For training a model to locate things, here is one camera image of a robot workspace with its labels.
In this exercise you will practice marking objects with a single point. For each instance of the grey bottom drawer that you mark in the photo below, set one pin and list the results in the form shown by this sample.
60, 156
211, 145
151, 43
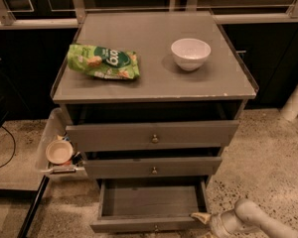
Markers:
149, 204

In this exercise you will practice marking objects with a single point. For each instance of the grey middle drawer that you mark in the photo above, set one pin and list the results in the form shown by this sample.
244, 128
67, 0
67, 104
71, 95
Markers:
152, 168

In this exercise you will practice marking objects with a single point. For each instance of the grey drawer cabinet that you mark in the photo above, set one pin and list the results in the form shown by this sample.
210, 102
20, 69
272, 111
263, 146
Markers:
163, 92

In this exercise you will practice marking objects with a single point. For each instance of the small beige bowl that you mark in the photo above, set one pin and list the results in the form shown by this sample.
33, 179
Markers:
59, 151

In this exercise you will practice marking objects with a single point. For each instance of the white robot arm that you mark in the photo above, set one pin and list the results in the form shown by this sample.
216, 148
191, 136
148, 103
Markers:
273, 227

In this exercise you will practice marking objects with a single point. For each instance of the white bowl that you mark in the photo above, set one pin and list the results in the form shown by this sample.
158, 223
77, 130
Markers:
190, 54

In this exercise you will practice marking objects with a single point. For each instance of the white pipe post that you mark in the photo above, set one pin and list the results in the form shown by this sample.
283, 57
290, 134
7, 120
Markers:
290, 109

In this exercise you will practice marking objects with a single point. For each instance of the white railing frame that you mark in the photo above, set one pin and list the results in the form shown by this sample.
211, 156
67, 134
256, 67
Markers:
39, 14

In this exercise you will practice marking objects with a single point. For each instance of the green snack bag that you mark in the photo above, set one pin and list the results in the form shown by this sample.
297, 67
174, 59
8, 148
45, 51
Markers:
103, 62

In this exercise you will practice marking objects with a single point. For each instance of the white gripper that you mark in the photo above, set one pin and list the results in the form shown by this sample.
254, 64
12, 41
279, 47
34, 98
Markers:
217, 222

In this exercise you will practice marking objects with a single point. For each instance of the grey top drawer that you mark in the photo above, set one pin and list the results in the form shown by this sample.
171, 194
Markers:
149, 136

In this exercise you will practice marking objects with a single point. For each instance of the clear plastic storage bin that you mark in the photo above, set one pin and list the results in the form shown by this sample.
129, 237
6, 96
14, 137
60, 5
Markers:
56, 130

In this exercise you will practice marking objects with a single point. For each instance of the grey drawer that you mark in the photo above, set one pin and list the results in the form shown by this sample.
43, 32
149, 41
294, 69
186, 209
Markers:
152, 168
149, 136
149, 204

